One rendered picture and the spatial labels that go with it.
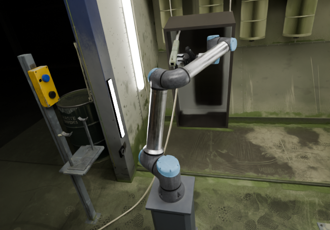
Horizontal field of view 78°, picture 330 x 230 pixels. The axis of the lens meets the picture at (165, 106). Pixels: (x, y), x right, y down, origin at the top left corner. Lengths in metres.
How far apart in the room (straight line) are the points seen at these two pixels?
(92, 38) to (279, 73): 2.69
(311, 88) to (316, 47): 0.60
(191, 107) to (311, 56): 1.94
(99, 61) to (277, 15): 2.61
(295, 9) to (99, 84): 2.53
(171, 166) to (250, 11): 2.33
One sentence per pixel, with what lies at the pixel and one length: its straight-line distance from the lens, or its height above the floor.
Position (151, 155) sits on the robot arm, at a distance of 1.44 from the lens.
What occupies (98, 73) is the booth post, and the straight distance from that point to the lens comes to 1.90.
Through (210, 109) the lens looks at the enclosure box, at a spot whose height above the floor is 0.53.
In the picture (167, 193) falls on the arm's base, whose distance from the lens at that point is 1.48.
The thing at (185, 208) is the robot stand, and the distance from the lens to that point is 1.48.
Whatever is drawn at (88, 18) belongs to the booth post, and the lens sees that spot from 1.82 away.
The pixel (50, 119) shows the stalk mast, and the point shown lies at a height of 1.18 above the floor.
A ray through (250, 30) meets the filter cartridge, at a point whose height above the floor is 1.38.
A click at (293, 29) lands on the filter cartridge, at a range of 3.25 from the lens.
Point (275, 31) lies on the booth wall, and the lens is 3.58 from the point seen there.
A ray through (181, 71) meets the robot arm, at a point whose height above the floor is 1.47.
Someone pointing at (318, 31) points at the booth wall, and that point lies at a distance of 3.76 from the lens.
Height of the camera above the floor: 1.84
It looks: 27 degrees down
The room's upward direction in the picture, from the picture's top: 7 degrees counter-clockwise
